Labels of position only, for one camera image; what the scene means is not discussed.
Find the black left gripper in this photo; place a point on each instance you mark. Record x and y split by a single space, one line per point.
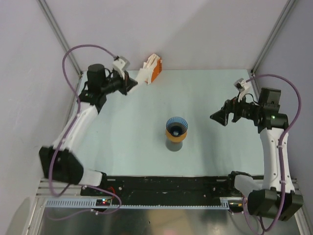
127 85

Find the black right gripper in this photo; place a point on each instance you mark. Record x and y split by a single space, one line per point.
232 106

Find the white paper coffee filters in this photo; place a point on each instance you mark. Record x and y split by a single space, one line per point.
142 74

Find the blue glass dripper cone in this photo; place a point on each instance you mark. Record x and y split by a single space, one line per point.
177 126

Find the glass beaker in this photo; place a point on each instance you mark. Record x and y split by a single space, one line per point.
174 146

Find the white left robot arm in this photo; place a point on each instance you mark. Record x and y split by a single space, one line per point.
59 161

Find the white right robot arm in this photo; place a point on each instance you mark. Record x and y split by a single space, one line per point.
276 196

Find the orange filter box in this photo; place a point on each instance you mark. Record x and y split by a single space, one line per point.
154 67

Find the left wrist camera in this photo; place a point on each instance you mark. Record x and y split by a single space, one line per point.
120 65

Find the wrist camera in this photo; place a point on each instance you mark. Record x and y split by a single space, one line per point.
242 86
120 65

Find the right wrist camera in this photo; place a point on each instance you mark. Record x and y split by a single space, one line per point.
242 86

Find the white cable duct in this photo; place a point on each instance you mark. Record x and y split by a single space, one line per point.
106 203

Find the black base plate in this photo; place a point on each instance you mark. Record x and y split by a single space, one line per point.
169 190

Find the aluminium frame rail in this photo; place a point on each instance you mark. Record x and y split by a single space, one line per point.
44 189

